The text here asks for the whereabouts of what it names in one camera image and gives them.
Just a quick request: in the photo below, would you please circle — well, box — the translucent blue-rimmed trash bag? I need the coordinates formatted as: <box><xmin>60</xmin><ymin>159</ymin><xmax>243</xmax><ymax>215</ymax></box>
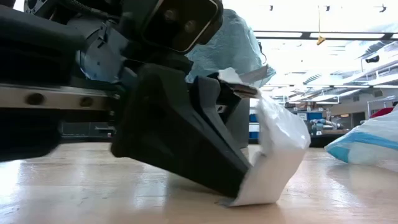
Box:
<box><xmin>324</xmin><ymin>105</ymin><xmax>398</xmax><ymax>174</ymax></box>

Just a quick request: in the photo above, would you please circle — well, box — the yellow hanging cord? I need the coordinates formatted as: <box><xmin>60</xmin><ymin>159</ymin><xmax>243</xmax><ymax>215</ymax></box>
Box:
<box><xmin>316</xmin><ymin>0</ymin><xmax>327</xmax><ymax>46</ymax></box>

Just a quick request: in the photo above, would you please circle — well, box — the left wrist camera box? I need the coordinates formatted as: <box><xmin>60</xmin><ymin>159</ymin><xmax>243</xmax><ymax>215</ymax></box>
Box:
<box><xmin>141</xmin><ymin>0</ymin><xmax>224</xmax><ymax>54</ymax></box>

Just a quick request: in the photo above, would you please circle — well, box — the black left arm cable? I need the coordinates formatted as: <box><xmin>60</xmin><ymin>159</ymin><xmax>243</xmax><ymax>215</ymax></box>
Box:
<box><xmin>55</xmin><ymin>0</ymin><xmax>125</xmax><ymax>21</ymax></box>

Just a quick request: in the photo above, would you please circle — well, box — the white paper sheet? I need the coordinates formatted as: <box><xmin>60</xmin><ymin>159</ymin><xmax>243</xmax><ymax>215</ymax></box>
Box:
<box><xmin>217</xmin><ymin>67</ymin><xmax>312</xmax><ymax>208</ymax></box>

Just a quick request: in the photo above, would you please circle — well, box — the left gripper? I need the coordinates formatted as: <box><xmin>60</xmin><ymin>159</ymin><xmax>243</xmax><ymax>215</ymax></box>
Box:
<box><xmin>0</xmin><ymin>0</ymin><xmax>193</xmax><ymax>162</ymax></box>

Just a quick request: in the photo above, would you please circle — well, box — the red object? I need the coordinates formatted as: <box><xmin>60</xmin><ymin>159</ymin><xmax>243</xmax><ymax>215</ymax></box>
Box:
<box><xmin>369</xmin><ymin>106</ymin><xmax>398</xmax><ymax>120</ymax></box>

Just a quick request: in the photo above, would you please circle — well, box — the blue plastic trash bag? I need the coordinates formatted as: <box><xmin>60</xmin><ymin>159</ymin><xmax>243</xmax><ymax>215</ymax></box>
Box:
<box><xmin>185</xmin><ymin>8</ymin><xmax>277</xmax><ymax>90</ymax></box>

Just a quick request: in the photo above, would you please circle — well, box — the grey trash bin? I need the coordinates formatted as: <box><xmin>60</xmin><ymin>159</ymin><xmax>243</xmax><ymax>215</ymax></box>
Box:
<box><xmin>229</xmin><ymin>98</ymin><xmax>251</xmax><ymax>149</ymax></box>

